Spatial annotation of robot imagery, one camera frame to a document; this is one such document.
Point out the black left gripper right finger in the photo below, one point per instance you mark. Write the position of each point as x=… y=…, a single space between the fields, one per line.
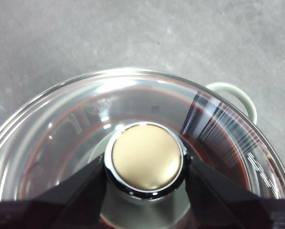
x=228 y=207

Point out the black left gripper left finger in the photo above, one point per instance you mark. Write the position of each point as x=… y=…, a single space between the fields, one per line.
x=49 y=212

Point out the glass lid with green knob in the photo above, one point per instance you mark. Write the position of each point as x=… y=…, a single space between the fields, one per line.
x=147 y=162

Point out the pale green electric pot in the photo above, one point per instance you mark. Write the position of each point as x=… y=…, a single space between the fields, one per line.
x=247 y=100

